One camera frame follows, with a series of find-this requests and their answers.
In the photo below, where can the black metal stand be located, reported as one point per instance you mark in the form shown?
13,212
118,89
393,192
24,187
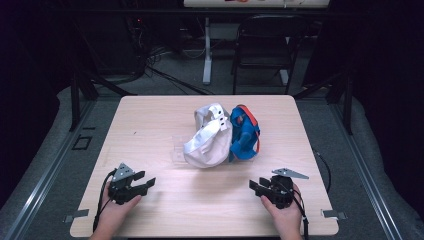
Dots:
75,106
348,110

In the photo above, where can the blue and orange cap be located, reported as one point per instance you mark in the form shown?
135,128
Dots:
245,133

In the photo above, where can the clear acrylic rack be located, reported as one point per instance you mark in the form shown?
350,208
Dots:
177,150

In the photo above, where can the aluminium floor rail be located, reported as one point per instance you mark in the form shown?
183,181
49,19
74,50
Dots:
370,186
40,186

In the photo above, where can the white desk leg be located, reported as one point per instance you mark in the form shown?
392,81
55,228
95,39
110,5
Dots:
207,66

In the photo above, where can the black folding chair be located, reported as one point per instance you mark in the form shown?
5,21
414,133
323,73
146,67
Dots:
266,63

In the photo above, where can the person's left hand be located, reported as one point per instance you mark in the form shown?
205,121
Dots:
113,215

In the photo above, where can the grey metal table bracket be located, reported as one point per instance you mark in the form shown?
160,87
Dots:
333,214
78,215

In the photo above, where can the person's right hand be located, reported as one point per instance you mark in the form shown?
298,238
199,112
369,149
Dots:
288,218

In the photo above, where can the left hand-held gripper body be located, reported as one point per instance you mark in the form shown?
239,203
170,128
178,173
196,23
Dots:
121,190

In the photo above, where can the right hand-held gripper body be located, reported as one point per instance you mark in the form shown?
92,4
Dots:
280,193

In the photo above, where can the white cap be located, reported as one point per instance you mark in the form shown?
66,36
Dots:
208,146

